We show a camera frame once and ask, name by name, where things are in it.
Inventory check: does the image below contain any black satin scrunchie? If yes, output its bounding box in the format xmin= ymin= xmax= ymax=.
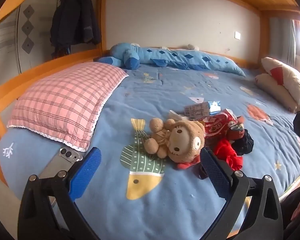
xmin=231 ymin=129 xmax=254 ymax=155

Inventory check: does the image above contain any crumpled grey packet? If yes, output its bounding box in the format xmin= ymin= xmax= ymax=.
xmin=168 ymin=110 xmax=188 ymax=121

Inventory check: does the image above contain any dark hanging jacket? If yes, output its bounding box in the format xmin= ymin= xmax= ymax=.
xmin=49 ymin=0 xmax=102 ymax=57

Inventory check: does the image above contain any red snack wrapper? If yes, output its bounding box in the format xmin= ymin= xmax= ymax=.
xmin=202 ymin=109 xmax=240 ymax=139

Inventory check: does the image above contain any grey curtain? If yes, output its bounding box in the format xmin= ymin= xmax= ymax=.
xmin=269 ymin=17 xmax=300 ymax=65

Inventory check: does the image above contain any blue plush crocodile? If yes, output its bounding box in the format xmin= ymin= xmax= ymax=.
xmin=95 ymin=42 xmax=246 ymax=77

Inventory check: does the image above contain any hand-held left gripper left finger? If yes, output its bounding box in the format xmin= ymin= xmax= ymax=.
xmin=17 ymin=147 xmax=102 ymax=240

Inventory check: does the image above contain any person's dark clothing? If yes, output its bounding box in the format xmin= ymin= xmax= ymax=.
xmin=280 ymin=185 xmax=300 ymax=240

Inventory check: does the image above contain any red cloth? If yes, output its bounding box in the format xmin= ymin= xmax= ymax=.
xmin=212 ymin=137 xmax=243 ymax=172

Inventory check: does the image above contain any silver smartphone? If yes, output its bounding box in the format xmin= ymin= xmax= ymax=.
xmin=39 ymin=147 xmax=84 ymax=180

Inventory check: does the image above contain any blue and white milk carton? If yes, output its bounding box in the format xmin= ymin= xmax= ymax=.
xmin=184 ymin=101 xmax=222 ymax=120

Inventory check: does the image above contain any brown teddy bear plush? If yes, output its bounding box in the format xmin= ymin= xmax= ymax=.
xmin=144 ymin=117 xmax=207 ymax=170

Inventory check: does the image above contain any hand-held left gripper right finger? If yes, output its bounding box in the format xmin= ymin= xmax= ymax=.
xmin=199 ymin=146 xmax=283 ymax=240

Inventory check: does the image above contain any blue fish print blanket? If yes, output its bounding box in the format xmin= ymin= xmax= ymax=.
xmin=0 ymin=64 xmax=300 ymax=233

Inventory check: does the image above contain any plain cream pillow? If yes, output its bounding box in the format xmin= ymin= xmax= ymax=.
xmin=255 ymin=74 xmax=300 ymax=113

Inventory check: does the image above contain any wooden bunk bed frame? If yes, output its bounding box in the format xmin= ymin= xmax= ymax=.
xmin=0 ymin=0 xmax=300 ymax=188

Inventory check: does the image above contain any pink plaid pillow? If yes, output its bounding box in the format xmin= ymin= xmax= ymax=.
xmin=7 ymin=62 xmax=129 ymax=152

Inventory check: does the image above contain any wardrobe with diamond pattern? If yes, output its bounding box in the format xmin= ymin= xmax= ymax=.
xmin=0 ymin=0 xmax=53 ymax=100

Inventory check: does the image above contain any cream pillow with red pattern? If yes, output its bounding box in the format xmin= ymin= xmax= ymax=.
xmin=261 ymin=57 xmax=300 ymax=103

